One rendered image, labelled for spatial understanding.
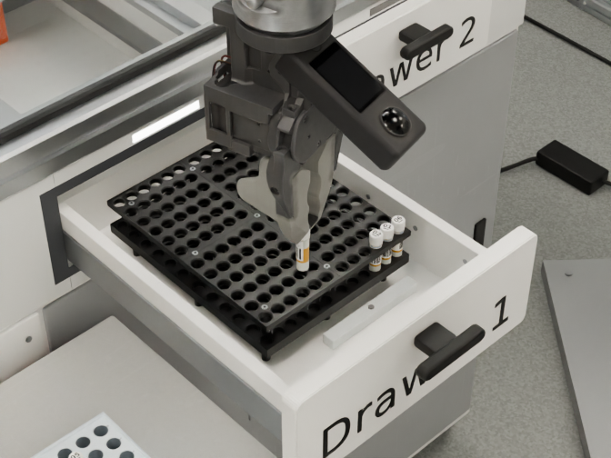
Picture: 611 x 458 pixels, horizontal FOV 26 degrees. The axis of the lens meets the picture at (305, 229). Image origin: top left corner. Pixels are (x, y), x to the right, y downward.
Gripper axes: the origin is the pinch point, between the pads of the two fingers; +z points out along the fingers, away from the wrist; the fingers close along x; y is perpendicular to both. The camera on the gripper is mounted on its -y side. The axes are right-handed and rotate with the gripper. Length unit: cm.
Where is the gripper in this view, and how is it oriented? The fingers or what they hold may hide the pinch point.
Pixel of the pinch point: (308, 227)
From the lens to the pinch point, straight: 108.0
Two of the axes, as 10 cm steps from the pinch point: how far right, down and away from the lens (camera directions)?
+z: 0.0, 7.4, 6.7
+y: -8.6, -3.4, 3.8
